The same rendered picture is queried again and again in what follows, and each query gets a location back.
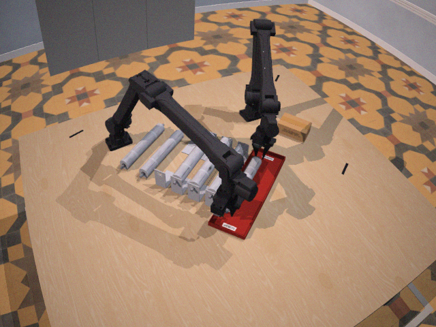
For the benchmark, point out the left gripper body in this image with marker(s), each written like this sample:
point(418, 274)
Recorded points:
point(267, 145)

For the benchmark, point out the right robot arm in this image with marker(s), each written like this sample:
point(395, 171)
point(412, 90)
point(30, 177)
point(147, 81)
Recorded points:
point(154, 93)

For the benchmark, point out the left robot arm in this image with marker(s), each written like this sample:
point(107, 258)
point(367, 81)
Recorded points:
point(260, 97)

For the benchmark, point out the brown cardboard box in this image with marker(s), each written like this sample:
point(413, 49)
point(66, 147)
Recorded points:
point(294, 127)

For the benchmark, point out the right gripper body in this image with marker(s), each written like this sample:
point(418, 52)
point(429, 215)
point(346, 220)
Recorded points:
point(236, 206)

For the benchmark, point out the red rectangular tray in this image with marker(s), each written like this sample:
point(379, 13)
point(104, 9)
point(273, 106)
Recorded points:
point(240, 224)

